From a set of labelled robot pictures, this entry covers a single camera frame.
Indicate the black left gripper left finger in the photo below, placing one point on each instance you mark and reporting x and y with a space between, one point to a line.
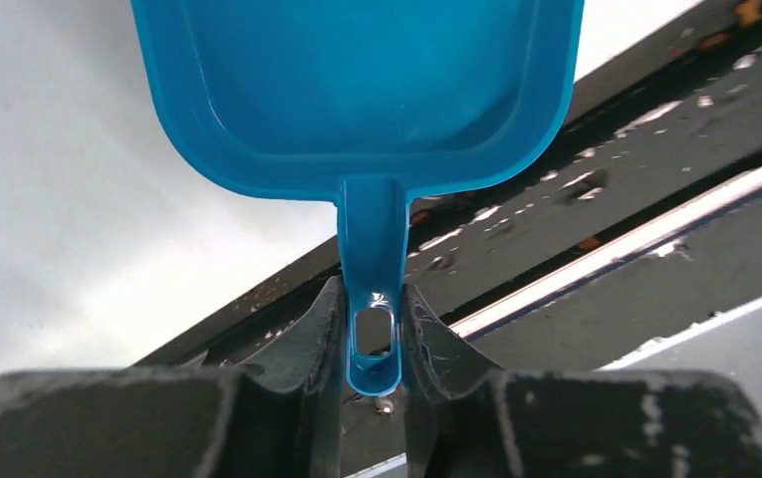
275 415

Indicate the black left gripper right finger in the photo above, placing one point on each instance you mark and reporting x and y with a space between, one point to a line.
466 416

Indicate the blue dustpan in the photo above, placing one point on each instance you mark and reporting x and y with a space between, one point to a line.
368 105

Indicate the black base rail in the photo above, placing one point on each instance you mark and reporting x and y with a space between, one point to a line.
643 216

